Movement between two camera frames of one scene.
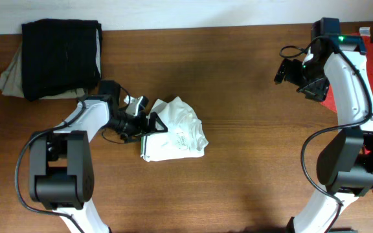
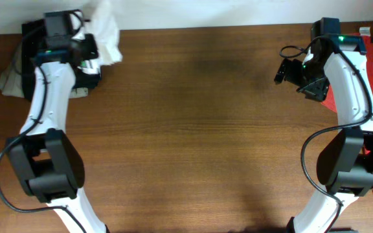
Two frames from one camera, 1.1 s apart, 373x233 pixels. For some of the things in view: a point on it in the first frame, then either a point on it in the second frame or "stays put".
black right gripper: [316, 92] stays put
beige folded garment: [11, 83] stays put
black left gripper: [142, 127] to [91, 41]
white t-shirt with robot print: [184, 137] to [101, 22]
